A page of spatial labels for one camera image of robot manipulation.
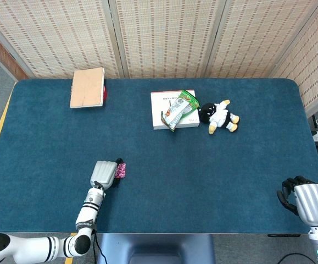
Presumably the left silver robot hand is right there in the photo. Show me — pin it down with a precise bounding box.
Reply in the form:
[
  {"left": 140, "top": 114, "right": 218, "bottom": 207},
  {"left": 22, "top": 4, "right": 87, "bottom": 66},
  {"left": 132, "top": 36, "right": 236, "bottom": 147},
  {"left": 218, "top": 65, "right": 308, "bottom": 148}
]
[{"left": 90, "top": 158, "right": 125, "bottom": 191}]

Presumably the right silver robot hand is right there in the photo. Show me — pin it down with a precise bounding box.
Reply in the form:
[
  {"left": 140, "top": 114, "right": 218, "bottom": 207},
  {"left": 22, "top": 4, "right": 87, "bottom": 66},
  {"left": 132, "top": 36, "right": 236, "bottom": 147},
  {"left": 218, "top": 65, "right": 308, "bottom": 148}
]
[{"left": 276, "top": 175, "right": 318, "bottom": 227}]

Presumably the pink patterned packet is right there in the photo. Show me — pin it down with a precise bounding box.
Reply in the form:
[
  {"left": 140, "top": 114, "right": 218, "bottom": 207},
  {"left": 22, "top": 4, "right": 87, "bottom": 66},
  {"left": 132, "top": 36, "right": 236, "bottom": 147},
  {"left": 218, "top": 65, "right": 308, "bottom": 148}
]
[{"left": 115, "top": 162, "right": 127, "bottom": 180}]

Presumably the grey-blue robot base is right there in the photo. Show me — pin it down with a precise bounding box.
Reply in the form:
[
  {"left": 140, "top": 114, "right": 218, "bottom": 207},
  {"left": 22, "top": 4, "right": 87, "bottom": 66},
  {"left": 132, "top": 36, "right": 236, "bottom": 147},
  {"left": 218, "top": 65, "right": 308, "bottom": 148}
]
[{"left": 97, "top": 233, "right": 216, "bottom": 264}]

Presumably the white flat cardboard box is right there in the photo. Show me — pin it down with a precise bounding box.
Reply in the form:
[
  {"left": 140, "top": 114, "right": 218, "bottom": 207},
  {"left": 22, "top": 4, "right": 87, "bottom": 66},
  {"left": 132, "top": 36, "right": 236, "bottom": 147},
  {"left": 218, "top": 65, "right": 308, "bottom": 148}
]
[{"left": 150, "top": 89, "right": 200, "bottom": 130}]

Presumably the tan spiral notebook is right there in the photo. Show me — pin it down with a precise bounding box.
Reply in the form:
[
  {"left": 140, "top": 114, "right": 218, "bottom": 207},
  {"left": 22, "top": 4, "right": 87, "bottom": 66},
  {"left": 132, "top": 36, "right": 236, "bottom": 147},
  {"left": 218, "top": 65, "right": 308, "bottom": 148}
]
[{"left": 69, "top": 68, "right": 105, "bottom": 109}]

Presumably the green snack bag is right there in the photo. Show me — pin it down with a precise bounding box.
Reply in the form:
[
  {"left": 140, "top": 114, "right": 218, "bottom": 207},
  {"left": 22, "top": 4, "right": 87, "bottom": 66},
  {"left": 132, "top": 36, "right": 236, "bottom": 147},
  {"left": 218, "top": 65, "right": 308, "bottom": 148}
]
[{"left": 160, "top": 89, "right": 200, "bottom": 133}]

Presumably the black and white plush doll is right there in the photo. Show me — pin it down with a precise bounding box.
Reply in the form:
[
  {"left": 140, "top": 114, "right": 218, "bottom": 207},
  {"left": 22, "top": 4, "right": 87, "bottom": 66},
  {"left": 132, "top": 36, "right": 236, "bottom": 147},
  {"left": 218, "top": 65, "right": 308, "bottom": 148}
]
[{"left": 197, "top": 99, "right": 241, "bottom": 135}]

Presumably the woven bamboo screen panel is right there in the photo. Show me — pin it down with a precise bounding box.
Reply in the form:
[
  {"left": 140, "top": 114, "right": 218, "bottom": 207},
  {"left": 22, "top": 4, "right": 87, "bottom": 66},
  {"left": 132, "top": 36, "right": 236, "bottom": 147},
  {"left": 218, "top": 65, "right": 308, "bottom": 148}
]
[
  {"left": 270, "top": 0, "right": 318, "bottom": 111},
  {"left": 0, "top": 0, "right": 121, "bottom": 80},
  {"left": 204, "top": 0, "right": 318, "bottom": 79},
  {"left": 108, "top": 0, "right": 227, "bottom": 79}
]

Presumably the black floor cable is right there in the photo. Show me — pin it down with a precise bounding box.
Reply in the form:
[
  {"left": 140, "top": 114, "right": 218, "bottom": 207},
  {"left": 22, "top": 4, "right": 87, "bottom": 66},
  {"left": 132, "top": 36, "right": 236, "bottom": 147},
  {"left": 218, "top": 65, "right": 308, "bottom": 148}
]
[{"left": 278, "top": 252, "right": 317, "bottom": 264}]

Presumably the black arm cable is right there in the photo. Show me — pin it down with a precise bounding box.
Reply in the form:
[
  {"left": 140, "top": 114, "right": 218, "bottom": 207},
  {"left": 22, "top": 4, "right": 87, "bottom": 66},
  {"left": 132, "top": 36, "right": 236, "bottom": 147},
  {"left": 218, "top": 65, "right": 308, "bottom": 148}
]
[{"left": 92, "top": 211, "right": 105, "bottom": 264}]

